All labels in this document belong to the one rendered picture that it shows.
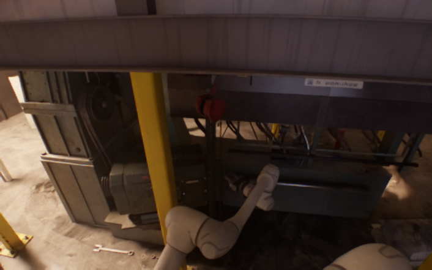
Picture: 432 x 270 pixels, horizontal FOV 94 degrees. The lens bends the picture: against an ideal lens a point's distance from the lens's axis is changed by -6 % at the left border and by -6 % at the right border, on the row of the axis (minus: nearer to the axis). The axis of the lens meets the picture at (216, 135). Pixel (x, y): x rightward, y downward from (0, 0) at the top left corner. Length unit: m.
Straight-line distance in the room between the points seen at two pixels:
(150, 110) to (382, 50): 0.91
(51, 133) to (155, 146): 1.27
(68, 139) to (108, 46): 1.21
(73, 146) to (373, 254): 2.01
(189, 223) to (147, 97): 0.56
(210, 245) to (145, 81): 0.70
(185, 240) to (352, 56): 0.96
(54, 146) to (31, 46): 1.14
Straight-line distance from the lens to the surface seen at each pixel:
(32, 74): 2.06
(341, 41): 0.91
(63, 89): 1.89
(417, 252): 2.53
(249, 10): 1.27
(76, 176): 2.24
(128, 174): 1.71
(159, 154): 1.08
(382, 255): 0.70
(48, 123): 2.15
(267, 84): 1.85
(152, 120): 0.99
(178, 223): 1.02
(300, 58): 0.89
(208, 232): 0.96
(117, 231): 2.41
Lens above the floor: 1.89
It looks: 30 degrees down
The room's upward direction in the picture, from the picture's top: straight up
